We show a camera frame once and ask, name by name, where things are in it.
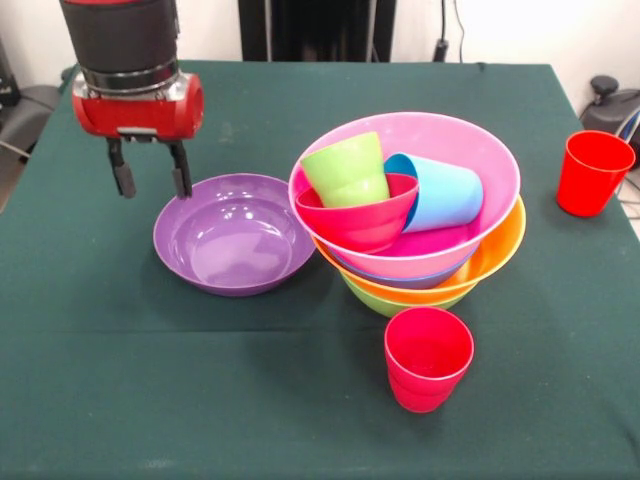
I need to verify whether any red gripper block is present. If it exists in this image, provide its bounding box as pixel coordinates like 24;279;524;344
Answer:
71;74;205;200

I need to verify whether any purple bowl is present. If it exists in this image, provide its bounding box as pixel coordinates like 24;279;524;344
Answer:
152;173;317;298

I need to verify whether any green cup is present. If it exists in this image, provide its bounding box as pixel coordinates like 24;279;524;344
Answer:
299;131;391;209

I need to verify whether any small crimson pink bowl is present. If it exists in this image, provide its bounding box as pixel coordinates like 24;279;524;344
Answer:
294;173;420;254

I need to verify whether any blue bowl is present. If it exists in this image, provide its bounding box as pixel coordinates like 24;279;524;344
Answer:
329;247;474;290

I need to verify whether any green bowl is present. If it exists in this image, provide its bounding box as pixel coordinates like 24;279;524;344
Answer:
342;272;469;318

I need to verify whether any blue cup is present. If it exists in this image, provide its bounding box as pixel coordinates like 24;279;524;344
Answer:
383;152;485;234

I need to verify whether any large magenta bowl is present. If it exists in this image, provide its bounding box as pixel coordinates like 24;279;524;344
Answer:
288;111;522;279

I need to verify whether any crimson pink cup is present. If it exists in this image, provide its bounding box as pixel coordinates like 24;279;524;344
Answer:
384;305;475;414

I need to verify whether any large orange bowl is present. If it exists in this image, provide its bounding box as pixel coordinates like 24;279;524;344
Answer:
310;197;528;306

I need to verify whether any red cup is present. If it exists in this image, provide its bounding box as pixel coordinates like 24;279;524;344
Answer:
556;130;637;218

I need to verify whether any dark green tablecloth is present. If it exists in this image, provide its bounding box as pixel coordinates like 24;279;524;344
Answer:
0;58;640;480

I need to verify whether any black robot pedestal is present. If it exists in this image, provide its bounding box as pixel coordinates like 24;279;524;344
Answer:
238;0;396;64

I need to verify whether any black hanging cable with plug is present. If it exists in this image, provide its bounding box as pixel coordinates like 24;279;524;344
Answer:
432;0;466;64

